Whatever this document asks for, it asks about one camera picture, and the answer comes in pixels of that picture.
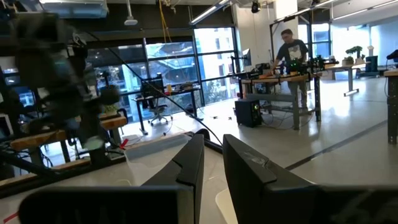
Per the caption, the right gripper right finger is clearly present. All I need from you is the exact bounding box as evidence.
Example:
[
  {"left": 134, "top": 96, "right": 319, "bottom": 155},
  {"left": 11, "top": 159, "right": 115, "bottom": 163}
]
[{"left": 222, "top": 134, "right": 398, "bottom": 224}]

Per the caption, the wooden bench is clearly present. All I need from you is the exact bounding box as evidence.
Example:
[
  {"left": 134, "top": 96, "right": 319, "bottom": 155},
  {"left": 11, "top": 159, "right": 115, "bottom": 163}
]
[{"left": 10, "top": 113, "right": 129, "bottom": 152}]

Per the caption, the translucent bin with handle slot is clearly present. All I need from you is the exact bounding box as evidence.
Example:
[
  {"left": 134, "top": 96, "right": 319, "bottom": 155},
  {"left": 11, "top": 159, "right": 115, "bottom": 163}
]
[{"left": 124, "top": 133, "right": 193, "bottom": 187}]

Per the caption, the black desk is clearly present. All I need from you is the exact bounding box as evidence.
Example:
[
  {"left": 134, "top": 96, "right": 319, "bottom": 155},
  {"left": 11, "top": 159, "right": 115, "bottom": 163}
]
[{"left": 131, "top": 88, "right": 203, "bottom": 136}]

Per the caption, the black computer tower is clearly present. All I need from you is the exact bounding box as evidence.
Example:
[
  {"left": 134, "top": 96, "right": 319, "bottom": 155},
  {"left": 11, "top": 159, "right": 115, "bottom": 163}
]
[{"left": 234, "top": 98, "right": 263, "bottom": 129}]

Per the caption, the office chair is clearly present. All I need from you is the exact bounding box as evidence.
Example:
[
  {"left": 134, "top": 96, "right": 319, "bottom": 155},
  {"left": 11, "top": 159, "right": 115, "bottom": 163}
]
[{"left": 148, "top": 103, "right": 174, "bottom": 126}]

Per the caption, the white pendant lamp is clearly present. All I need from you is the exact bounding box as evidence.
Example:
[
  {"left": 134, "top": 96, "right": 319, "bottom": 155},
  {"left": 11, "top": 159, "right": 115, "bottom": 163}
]
[{"left": 124, "top": 0, "right": 139, "bottom": 27}]

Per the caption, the white desk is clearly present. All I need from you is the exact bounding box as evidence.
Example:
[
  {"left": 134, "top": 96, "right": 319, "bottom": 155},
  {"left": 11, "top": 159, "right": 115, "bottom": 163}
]
[{"left": 324, "top": 62, "right": 372, "bottom": 98}]

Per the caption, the black hanging cable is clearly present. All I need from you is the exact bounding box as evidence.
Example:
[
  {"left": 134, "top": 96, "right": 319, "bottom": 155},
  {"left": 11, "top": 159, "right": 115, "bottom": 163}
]
[{"left": 106, "top": 47, "right": 223, "bottom": 146}]

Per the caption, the white plastic bin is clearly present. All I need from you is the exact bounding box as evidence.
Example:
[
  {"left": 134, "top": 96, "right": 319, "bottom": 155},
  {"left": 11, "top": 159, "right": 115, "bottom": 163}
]
[{"left": 215, "top": 187, "right": 239, "bottom": 224}]

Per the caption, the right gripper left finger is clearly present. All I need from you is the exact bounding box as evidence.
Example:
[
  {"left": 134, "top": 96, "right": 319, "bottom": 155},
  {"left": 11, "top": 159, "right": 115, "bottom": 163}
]
[{"left": 17, "top": 133, "right": 205, "bottom": 224}]

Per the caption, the ceiling light tube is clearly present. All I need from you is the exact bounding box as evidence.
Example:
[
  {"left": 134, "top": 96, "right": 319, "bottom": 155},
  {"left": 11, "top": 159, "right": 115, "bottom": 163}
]
[{"left": 188, "top": 0, "right": 231, "bottom": 27}]

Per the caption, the black computer monitor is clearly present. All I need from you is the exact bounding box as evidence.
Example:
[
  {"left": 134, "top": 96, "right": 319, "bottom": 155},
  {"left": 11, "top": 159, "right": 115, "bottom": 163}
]
[{"left": 141, "top": 75, "right": 165, "bottom": 98}]

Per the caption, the person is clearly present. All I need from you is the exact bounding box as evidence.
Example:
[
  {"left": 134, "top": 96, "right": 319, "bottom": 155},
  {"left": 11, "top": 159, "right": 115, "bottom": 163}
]
[{"left": 271, "top": 28, "right": 312, "bottom": 114}]

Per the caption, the wooden workbench with black legs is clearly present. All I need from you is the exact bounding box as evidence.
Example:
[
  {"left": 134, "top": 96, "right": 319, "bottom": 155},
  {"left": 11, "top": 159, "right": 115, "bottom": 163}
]
[{"left": 240, "top": 72, "right": 323, "bottom": 131}]

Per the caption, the potted plant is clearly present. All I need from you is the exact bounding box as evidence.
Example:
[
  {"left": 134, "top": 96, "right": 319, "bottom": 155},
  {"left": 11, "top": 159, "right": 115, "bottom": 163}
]
[{"left": 345, "top": 45, "right": 364, "bottom": 60}]

